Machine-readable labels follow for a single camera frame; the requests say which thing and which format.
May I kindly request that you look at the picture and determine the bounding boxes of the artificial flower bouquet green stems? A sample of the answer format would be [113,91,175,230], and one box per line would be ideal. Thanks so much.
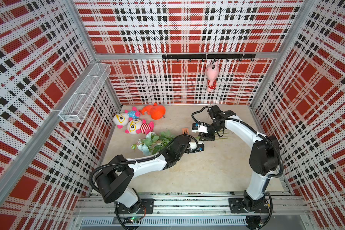
[131,130,229,156]

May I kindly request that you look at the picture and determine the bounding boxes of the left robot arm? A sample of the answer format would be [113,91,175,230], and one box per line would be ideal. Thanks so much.
[89,134,205,214]

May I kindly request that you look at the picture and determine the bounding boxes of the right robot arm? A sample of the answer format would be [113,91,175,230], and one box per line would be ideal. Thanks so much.
[191,105,284,213]

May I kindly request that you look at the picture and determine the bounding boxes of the red whale plush toy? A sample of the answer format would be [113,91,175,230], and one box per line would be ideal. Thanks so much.
[139,103,166,120]

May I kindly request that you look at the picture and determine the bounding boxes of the white fish plush pink fins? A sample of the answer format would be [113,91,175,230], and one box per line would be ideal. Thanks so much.
[125,119,154,135]

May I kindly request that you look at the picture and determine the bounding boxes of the pink hanging plush doll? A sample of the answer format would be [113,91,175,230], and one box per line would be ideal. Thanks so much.
[205,60,219,92]

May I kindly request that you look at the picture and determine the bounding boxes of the white fish plush blue fins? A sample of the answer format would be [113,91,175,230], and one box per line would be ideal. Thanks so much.
[113,106,140,129]

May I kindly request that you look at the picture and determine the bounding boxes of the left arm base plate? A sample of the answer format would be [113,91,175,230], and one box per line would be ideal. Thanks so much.
[116,198,155,215]

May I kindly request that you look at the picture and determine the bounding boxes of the black hook rail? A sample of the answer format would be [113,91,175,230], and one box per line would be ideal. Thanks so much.
[162,54,256,60]

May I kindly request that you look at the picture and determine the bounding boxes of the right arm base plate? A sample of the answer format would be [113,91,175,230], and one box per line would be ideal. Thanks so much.
[229,197,269,214]

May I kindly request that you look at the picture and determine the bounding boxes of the white wire mesh basket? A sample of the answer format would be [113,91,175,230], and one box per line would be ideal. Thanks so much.
[59,63,111,123]

